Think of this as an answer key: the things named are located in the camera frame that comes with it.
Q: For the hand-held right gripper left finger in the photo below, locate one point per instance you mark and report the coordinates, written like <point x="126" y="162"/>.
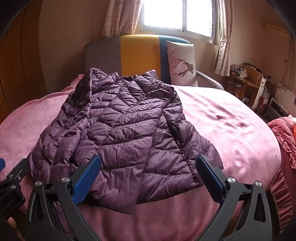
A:
<point x="86" y="178"/>

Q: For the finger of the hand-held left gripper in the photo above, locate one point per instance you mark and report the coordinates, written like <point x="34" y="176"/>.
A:
<point x="1" y="165"/>
<point x="19" y="171"/>

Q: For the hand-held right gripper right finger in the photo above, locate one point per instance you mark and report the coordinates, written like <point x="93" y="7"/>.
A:
<point x="210" y="178"/>

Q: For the purple quilted puffer jacket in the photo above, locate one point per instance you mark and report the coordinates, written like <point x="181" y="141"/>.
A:
<point x="120" y="129"/>

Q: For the pink dotted bedspread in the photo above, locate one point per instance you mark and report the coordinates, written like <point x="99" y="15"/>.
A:
<point x="231" y="139"/>

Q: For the pink ruffled bed skirt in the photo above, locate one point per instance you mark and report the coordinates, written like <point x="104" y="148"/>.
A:
<point x="282" y="199"/>

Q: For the coral ruffled blanket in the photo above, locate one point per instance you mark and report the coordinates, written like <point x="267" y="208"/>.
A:
<point x="283" y="132"/>

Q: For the red bag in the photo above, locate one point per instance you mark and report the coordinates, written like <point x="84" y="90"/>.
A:
<point x="263" y="104"/>

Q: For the white storage unit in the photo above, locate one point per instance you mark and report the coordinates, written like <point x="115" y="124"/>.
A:
<point x="276" y="107"/>

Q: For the wooden wardrobe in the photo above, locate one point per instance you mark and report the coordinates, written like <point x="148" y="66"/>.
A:
<point x="20" y="69"/>

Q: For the white cardboard box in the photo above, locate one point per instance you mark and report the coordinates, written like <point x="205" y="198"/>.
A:
<point x="263" y="86"/>

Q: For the cluttered wooden desk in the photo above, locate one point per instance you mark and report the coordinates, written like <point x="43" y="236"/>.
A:
<point x="252" y="78"/>

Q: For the pink patterned curtain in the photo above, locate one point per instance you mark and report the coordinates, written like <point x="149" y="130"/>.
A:
<point x="120" y="18"/>
<point x="224" y="55"/>

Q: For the white deer print pillow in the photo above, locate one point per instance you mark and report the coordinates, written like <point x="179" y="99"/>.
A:
<point x="182" y="58"/>

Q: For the grey yellow blue headboard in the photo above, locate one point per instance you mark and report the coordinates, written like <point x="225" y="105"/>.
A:
<point x="138" y="55"/>

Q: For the white air conditioner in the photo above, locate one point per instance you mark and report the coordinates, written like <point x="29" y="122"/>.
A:
<point x="277" y="27"/>

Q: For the white framed window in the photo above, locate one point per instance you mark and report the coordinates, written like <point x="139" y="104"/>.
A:
<point x="161" y="14"/>

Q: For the grey bed side rail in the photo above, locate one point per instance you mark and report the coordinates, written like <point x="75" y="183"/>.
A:
<point x="209" y="80"/>

